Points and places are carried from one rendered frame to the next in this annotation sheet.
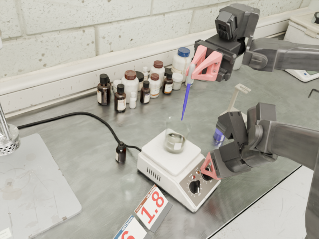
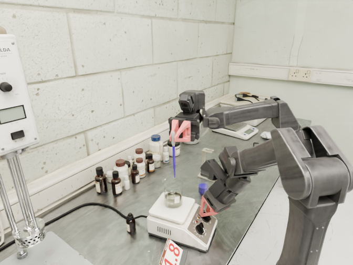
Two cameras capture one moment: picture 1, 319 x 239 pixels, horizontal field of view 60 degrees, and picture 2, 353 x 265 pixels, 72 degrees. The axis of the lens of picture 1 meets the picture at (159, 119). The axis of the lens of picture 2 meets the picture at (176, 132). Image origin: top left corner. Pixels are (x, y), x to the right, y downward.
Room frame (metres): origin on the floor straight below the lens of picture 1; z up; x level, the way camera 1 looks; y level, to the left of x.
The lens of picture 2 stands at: (-0.13, 0.07, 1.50)
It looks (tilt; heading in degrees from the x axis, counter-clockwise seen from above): 22 degrees down; 349
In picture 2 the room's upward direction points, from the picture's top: straight up
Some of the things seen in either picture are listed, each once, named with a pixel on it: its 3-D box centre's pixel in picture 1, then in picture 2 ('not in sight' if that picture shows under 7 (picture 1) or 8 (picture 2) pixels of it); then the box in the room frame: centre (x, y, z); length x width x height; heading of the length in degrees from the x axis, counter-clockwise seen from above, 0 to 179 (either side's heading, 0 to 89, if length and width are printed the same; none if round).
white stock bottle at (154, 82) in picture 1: (153, 85); (139, 167); (0.84, 0.04, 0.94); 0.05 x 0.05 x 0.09
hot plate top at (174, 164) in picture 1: (171, 150); (172, 206); (0.50, -0.05, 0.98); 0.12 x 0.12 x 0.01; 56
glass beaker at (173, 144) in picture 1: (175, 136); (172, 193); (0.51, -0.05, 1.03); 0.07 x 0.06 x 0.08; 55
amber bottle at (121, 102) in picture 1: (120, 97); (116, 182); (0.73, 0.14, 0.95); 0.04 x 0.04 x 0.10
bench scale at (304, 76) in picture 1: (295, 61); (235, 128); (1.27, -0.61, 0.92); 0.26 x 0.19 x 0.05; 38
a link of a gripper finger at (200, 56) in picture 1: (203, 68); (180, 133); (0.54, -0.08, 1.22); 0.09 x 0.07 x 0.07; 146
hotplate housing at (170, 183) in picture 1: (176, 166); (179, 219); (0.49, -0.07, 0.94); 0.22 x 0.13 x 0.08; 56
